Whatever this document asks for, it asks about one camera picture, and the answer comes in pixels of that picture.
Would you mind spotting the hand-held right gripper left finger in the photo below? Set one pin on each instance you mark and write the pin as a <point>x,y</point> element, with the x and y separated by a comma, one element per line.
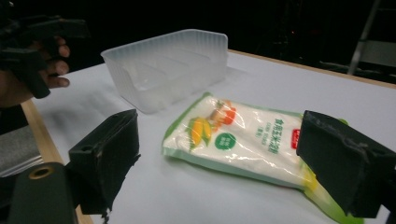
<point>107,155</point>

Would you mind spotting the white starch bag with corn print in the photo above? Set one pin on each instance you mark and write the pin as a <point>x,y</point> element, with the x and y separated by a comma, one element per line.
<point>249,143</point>

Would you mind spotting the translucent plastic container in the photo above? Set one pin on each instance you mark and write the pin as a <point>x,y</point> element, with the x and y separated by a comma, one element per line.
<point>168,68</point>

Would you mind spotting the metal stand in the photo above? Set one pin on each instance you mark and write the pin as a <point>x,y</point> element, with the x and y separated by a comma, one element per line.
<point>362,37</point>

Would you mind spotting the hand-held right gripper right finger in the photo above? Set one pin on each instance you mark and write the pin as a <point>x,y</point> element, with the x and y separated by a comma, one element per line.
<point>345,168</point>

